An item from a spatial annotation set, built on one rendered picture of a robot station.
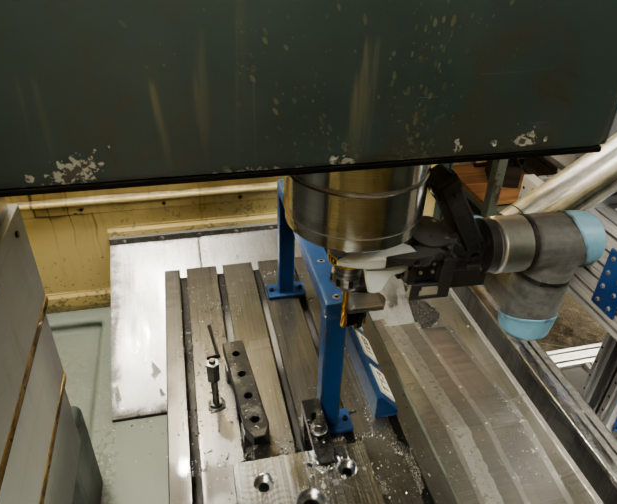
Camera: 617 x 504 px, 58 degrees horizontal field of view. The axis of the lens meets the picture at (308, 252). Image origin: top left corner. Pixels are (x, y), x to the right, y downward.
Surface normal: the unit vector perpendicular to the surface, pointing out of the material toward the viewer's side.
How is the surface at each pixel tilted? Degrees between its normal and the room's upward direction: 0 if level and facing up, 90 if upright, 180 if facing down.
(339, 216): 90
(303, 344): 0
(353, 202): 90
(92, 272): 90
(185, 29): 90
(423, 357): 7
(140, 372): 24
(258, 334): 0
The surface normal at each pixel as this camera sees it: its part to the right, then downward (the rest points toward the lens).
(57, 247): 0.22, 0.55
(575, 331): 0.03, -0.83
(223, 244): 0.11, -0.54
